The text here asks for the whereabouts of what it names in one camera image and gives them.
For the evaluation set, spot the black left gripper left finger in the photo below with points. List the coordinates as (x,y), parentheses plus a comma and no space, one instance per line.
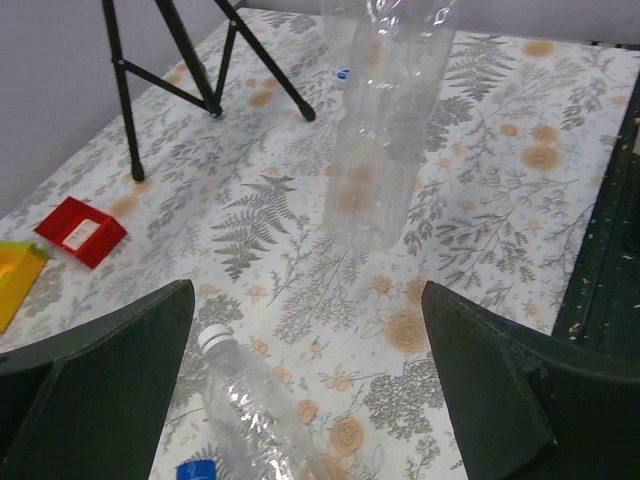
(90,402)

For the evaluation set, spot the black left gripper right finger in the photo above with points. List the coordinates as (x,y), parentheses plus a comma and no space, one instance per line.
(525,405)

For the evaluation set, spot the clear bottle blue cap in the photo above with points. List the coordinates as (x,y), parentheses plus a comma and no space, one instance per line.
(202,469)

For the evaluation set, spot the white blue bottle cap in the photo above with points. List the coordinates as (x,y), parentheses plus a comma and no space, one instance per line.
(342,75)

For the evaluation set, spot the yellow plastic bin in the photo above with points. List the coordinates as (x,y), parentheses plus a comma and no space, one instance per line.
(21,265)

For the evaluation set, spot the red plastic bin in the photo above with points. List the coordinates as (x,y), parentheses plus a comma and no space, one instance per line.
(82,231)

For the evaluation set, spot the black music stand tripod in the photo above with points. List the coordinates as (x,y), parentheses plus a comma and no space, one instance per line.
(210,96)

